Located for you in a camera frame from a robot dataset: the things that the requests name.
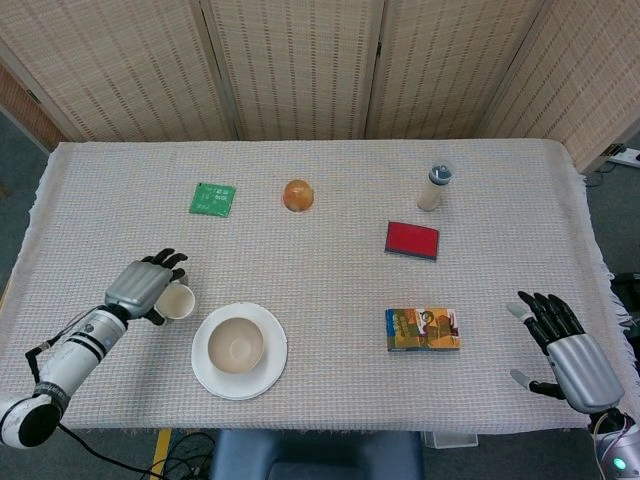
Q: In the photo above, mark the cream bottle with blue cap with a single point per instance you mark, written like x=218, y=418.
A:
x=431, y=195

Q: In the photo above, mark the beige woven folding screen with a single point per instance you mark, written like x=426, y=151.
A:
x=300, y=65

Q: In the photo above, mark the small white paper cup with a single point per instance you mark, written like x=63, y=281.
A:
x=177, y=302

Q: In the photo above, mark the large white plate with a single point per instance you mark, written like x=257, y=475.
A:
x=240, y=387

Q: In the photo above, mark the white woven tablecloth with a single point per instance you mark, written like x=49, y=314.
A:
x=350, y=280

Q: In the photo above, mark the orange onion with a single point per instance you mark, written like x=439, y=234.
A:
x=298, y=196

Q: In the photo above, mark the colourful printed carton box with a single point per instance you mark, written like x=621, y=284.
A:
x=422, y=330

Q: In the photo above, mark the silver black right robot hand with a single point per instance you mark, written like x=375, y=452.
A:
x=585, y=370

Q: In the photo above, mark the green foil packet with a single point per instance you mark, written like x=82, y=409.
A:
x=212, y=200

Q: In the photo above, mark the blue chair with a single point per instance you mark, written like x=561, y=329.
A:
x=315, y=457

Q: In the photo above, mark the white power strip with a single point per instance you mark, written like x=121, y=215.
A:
x=629, y=157

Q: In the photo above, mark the black object beside table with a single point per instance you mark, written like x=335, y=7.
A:
x=627, y=287

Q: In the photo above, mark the white box under table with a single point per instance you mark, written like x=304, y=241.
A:
x=450, y=439

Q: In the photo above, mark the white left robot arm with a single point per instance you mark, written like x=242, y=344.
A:
x=75, y=357

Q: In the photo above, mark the beige bowl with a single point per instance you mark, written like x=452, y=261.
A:
x=235, y=345

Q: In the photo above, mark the red ink pad case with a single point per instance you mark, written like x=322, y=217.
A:
x=412, y=239

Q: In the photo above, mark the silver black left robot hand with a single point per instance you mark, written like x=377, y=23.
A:
x=135, y=285

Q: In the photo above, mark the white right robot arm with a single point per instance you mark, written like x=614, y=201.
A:
x=617, y=450

